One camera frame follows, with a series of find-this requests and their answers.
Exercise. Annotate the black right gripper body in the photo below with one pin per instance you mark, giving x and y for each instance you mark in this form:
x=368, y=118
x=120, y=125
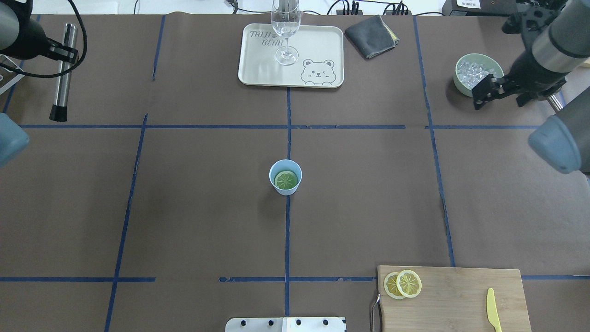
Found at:
x=536, y=72

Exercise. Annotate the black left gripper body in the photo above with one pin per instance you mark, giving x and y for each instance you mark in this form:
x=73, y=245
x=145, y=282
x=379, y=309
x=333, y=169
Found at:
x=28, y=40

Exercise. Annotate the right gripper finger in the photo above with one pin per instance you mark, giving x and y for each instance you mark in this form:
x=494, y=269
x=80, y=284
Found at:
x=489, y=81
x=482, y=96

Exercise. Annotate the steel muddler black tip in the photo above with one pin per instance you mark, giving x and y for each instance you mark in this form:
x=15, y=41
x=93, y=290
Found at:
x=59, y=107

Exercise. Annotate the yellow lemon slice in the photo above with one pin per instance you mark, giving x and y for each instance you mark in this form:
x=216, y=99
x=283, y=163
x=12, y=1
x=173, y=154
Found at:
x=285, y=180

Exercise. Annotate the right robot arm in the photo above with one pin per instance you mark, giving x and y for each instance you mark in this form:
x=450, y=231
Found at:
x=555, y=34

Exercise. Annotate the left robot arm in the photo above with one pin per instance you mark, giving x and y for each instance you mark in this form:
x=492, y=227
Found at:
x=13, y=12

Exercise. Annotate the light blue cup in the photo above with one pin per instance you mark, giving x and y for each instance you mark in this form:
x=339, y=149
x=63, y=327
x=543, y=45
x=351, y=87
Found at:
x=282, y=165

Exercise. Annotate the green bowl of ice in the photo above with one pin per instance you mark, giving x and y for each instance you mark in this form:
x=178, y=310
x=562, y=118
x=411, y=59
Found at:
x=471, y=69

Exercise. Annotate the steel ice scoop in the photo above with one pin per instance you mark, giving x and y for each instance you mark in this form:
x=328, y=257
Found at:
x=556, y=101

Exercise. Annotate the black device box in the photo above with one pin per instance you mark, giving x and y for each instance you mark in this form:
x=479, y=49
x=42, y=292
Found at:
x=495, y=8

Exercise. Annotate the grey folded cloth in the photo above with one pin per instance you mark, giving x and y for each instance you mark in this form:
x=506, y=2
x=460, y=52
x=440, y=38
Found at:
x=372, y=37

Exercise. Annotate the cream bear tray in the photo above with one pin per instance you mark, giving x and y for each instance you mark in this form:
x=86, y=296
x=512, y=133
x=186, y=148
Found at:
x=315, y=58

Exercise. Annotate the wooden cutting board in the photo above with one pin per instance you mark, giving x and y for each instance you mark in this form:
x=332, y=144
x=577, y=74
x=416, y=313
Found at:
x=451, y=300

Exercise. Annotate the yellow plastic knife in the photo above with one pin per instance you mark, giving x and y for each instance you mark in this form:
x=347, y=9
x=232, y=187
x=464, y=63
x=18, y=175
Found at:
x=491, y=310

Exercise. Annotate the clear wine glass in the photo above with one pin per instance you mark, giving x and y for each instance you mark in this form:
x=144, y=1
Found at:
x=286, y=21

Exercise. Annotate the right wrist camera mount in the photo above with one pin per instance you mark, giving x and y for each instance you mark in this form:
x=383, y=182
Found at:
x=533, y=20

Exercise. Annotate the power strip with cables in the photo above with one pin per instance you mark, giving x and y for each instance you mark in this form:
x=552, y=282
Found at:
x=374, y=7

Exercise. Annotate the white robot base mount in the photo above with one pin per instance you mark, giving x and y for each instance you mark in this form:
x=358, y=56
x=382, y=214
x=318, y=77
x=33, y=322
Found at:
x=287, y=324

